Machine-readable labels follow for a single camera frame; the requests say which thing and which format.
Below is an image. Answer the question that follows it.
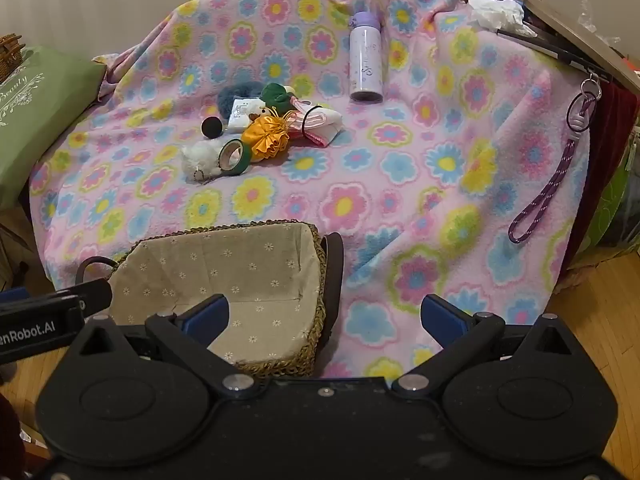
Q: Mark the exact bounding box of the white sealed packet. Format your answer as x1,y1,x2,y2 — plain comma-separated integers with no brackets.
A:
229,99,266,133

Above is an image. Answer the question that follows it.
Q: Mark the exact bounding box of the white crumpled tissue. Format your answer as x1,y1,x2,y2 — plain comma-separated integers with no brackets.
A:
467,0,526,33

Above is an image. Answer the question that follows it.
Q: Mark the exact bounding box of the orange fabric flower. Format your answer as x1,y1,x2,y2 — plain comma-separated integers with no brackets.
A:
241,112,292,162

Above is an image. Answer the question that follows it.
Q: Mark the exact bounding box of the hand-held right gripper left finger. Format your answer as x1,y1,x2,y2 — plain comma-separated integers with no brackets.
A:
70,294,261,401

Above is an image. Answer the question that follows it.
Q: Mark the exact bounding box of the pink cloth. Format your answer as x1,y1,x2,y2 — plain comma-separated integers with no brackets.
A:
287,100,343,148

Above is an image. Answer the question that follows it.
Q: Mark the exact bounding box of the purple rope lanyard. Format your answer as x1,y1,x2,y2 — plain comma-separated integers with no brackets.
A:
507,95,598,245

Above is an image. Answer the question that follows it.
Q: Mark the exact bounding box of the black hair tie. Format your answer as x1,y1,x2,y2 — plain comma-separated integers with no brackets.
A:
299,104,326,136

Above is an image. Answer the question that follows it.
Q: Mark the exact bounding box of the dark red cloth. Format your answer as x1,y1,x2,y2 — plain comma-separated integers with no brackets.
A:
560,80,640,271

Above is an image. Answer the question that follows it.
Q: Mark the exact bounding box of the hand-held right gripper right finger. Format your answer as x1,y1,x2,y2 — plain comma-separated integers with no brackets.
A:
391,295,581,401

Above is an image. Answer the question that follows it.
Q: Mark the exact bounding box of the black flat tray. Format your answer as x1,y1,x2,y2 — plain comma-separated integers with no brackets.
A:
495,15,612,80

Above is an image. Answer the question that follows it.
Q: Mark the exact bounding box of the green patterned bag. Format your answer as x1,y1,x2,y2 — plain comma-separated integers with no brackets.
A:
575,130,640,261

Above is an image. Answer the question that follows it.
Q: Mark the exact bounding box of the brown wicker basket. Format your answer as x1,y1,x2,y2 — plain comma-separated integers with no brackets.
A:
0,34,26,83

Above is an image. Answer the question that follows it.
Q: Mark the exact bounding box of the grey flat board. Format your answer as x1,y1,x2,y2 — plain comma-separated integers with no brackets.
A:
520,0,640,93

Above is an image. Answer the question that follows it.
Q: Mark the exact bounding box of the woven basket with fabric liner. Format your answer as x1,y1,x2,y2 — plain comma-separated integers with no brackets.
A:
75,220,346,381

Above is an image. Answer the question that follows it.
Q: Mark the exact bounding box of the tape roll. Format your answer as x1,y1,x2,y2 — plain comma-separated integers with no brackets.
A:
218,138,253,177

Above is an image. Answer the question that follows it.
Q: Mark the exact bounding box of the green penguin plush toy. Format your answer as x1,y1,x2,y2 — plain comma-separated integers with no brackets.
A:
259,82,296,113

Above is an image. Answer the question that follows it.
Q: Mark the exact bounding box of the green cushion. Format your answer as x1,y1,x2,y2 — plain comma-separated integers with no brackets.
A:
0,45,108,211

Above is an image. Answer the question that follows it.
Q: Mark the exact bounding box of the lavender water bottle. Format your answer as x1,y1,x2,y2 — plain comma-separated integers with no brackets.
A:
348,10,385,103

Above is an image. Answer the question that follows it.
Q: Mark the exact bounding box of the pink floral fleece blanket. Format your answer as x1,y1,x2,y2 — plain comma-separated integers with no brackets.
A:
27,0,591,381

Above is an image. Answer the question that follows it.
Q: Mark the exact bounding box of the metal key ring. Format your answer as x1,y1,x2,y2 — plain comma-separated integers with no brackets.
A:
580,74,602,106

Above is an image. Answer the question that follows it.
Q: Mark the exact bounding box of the white plush toy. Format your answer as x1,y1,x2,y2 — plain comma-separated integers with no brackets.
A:
180,137,236,183

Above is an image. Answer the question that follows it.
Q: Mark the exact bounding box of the blue fluffy scrunchie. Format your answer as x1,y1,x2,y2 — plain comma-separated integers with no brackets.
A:
217,80,266,117

